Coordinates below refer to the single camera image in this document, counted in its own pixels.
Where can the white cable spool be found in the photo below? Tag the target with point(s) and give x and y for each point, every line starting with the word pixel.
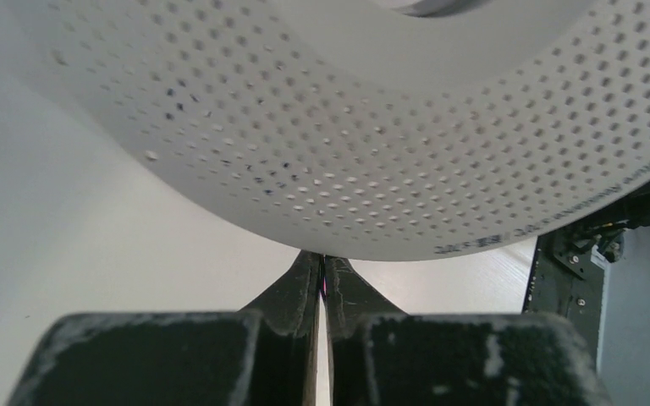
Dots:
pixel 345 128

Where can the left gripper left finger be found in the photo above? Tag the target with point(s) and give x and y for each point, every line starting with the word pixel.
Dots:
pixel 262 354

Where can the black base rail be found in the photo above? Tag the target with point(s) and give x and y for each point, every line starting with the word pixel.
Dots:
pixel 593 278

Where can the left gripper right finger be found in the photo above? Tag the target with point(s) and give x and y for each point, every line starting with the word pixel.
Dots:
pixel 381 355

